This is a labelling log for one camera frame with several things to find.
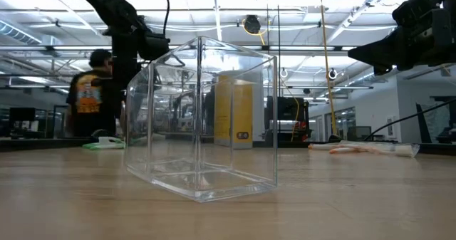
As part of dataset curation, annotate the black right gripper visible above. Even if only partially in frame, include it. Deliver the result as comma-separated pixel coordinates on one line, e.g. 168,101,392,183
348,4,456,75

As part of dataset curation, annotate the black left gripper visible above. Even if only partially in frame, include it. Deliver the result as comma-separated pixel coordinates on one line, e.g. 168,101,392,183
111,26,143,90

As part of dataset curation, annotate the orange white toothbrush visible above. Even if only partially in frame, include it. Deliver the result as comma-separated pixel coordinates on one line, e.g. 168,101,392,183
338,140,420,159
307,142,343,151
328,146,375,155

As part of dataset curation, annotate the person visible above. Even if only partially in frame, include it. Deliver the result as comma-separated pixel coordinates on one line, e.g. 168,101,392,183
65,48,125,139

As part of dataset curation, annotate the black monitor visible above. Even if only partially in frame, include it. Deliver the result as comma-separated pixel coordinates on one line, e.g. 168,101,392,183
9,107,36,132
347,125,372,142

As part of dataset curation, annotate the grey board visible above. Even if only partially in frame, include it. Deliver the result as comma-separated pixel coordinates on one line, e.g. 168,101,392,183
415,96,456,144

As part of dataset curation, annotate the clear acrylic organizer box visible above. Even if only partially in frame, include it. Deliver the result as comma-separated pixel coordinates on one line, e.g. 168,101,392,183
124,36,279,203

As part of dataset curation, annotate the yellow disinfecting wipes canister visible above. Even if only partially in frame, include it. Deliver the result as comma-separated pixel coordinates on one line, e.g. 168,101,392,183
213,72,254,150

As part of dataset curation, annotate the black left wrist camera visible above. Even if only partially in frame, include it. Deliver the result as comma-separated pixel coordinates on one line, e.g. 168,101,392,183
138,31,171,61

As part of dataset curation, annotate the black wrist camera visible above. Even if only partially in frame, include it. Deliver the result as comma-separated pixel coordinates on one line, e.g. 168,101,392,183
392,0,442,28
138,31,171,61

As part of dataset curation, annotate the yellow hanging cable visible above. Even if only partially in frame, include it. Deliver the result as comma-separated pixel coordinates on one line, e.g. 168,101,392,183
318,0,338,137

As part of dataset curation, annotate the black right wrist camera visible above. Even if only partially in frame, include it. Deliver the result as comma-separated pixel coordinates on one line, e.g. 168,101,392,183
392,0,442,28

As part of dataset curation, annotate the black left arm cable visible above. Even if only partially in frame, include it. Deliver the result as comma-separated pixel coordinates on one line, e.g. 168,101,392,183
119,0,171,36

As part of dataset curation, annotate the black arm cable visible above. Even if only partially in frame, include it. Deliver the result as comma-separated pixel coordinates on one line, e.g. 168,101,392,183
363,98,456,142
119,0,171,36

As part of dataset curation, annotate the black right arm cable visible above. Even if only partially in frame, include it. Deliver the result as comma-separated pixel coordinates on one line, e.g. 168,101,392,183
363,98,456,142

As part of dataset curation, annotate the black hanging cable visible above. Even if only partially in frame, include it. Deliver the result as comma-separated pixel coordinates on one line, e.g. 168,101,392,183
276,0,282,98

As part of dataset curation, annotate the black aluminium table frame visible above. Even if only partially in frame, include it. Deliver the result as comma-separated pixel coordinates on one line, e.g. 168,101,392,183
0,136,456,156

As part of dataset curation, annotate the black ceiling cord reel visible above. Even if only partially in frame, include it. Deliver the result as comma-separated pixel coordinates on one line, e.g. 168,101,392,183
244,14,261,34

